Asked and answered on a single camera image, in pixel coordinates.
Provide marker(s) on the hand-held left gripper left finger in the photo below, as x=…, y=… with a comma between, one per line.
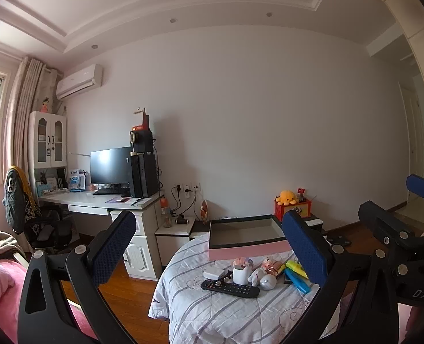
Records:
x=108, y=254

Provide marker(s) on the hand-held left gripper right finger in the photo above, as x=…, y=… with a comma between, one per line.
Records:
x=305, y=254

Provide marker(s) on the yellow tube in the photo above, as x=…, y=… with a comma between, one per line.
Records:
x=296, y=267

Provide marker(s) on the rose gold cylinder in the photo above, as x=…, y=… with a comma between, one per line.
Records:
x=275, y=268

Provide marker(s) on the pink block toy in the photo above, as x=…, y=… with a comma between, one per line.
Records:
x=243, y=261

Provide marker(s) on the black remote control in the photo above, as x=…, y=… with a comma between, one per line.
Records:
x=229, y=288

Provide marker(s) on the white charger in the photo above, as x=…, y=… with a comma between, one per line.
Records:
x=213, y=273

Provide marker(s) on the red printed tin box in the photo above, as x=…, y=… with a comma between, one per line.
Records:
x=298, y=209

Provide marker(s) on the white door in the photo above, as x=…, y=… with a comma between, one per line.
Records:
x=412, y=139

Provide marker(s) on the white desk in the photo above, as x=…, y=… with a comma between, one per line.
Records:
x=90, y=201

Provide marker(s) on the yellow octopus plush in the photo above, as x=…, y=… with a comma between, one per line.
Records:
x=287, y=197

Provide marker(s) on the black office chair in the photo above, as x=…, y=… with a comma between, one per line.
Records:
x=50, y=233

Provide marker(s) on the black keyboard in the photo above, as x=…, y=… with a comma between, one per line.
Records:
x=108, y=191

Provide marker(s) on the white bedside table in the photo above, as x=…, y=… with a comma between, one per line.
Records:
x=172, y=233

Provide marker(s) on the clear bottle orange cap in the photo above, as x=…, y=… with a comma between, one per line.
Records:
x=166, y=215

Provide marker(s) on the small black device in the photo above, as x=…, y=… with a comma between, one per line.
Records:
x=180, y=219

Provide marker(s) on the black computer tower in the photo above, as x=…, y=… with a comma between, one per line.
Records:
x=143, y=175

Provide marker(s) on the black computer monitor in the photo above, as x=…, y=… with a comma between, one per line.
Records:
x=109, y=166

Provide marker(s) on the low black-top cabinet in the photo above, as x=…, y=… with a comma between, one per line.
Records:
x=199, y=227

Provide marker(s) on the orange patterned bag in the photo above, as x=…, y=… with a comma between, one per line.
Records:
x=204, y=210

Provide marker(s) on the dark grey jacket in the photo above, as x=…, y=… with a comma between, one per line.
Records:
x=13, y=200

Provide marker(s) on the yellow cloth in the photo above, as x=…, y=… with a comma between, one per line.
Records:
x=24, y=182

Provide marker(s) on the striped white quilt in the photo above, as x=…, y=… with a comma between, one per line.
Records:
x=204, y=315

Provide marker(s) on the black speaker box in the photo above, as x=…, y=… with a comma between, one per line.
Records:
x=143, y=143

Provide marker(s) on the red black pointed box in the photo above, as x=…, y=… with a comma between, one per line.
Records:
x=143, y=120

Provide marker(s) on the white glass-door cabinet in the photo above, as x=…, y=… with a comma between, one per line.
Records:
x=47, y=115

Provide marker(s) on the small doll figure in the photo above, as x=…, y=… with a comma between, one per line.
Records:
x=45, y=104

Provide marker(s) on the white air conditioner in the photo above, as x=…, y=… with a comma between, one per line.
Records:
x=79, y=80

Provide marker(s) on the beige curtain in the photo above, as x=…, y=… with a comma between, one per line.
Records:
x=25, y=96

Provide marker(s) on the white wall sockets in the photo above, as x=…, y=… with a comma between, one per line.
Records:
x=186, y=188

